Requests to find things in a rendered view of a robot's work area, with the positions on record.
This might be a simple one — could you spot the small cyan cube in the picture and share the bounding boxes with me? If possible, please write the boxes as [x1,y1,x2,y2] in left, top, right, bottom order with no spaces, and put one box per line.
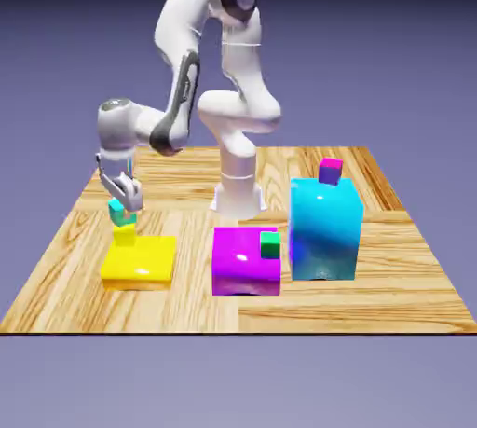
[107,198,138,228]

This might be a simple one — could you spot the small magenta cube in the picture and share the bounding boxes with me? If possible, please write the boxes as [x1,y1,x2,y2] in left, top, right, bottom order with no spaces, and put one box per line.
[318,157,344,186]

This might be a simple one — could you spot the large magenta box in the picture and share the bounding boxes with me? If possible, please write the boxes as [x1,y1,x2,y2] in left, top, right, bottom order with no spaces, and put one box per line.
[211,226,282,297]

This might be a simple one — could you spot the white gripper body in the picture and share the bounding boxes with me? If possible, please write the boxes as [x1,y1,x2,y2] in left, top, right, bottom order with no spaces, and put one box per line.
[99,171,144,214]

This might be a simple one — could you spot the large cyan box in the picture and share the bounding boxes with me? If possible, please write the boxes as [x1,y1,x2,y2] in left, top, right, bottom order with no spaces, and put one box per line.
[289,176,365,283]

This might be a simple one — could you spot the small yellow cube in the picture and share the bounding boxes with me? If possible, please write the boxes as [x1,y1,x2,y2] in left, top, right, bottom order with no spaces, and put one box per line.
[112,222,137,248]

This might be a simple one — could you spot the small green cube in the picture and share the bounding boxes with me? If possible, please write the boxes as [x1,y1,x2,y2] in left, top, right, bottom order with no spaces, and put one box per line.
[259,230,281,260]

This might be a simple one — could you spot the large yellow box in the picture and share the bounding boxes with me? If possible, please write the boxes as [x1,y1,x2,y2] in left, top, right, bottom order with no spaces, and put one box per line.
[100,234,178,292]

